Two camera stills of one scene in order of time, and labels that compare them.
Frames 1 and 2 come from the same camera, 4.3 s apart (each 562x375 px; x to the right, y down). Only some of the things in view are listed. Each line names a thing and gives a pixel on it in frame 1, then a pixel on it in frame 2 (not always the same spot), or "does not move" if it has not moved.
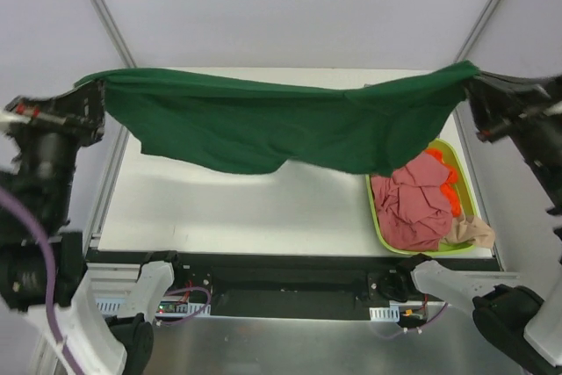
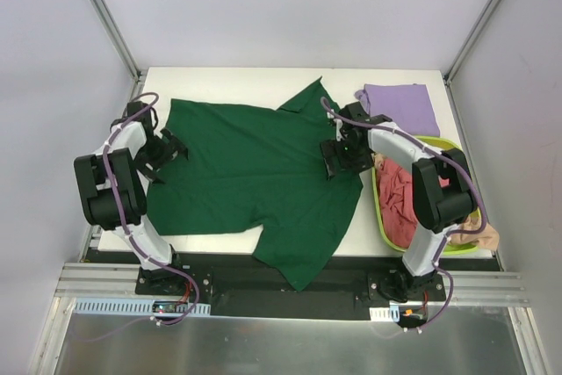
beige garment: [471, 230] does not move
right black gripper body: [490, 105] -> [334, 157]
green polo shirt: [241, 126] -> [228, 167]
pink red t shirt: [411, 208] does not move
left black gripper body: [82, 112] -> [166, 153]
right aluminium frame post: [492, 7] does not move
